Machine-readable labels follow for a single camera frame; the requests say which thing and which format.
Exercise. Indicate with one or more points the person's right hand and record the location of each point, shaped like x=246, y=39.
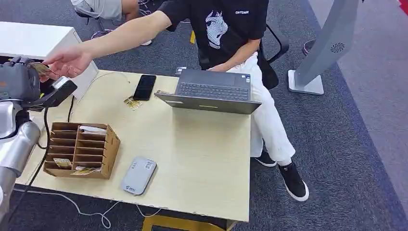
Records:
x=68, y=62

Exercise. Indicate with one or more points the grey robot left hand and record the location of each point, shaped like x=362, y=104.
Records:
x=19, y=81

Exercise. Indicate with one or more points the person's left hand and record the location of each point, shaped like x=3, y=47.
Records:
x=220, y=67

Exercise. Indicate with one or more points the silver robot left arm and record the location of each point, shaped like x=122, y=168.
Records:
x=14, y=150

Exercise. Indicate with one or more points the grey laptop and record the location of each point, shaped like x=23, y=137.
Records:
x=212, y=87

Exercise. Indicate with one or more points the person in black shirt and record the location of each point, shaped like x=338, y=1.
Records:
x=229, y=32

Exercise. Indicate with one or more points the small grey adapter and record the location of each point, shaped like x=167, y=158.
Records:
x=179, y=70

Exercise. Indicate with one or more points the white cabinet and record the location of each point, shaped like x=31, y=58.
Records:
x=35, y=36

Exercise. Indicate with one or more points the black stool with chrome base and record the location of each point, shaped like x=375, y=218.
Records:
x=95, y=24

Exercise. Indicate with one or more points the black office chair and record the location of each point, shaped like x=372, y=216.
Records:
x=271, y=73

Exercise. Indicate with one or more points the crouching person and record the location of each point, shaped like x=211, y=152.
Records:
x=102, y=7

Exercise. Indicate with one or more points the white card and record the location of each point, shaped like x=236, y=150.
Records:
x=93, y=129

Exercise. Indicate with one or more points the yellow cards on desk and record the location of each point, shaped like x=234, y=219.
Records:
x=133, y=103

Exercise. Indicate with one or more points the black smartphone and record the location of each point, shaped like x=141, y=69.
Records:
x=144, y=87

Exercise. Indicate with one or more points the yellow printed card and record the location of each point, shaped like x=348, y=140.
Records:
x=84, y=171
x=62, y=163

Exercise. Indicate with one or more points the wooden card sorting box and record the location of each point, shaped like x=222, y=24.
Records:
x=111, y=150

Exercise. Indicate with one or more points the grey floor stand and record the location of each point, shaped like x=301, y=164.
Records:
x=328, y=38

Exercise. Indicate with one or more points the grey card reader device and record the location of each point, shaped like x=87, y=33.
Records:
x=138, y=177

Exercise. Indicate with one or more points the red object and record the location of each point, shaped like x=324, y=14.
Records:
x=404, y=4

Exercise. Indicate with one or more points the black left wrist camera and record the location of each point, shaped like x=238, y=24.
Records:
x=57, y=94

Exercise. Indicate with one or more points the yellow table frame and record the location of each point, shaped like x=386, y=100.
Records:
x=178, y=223

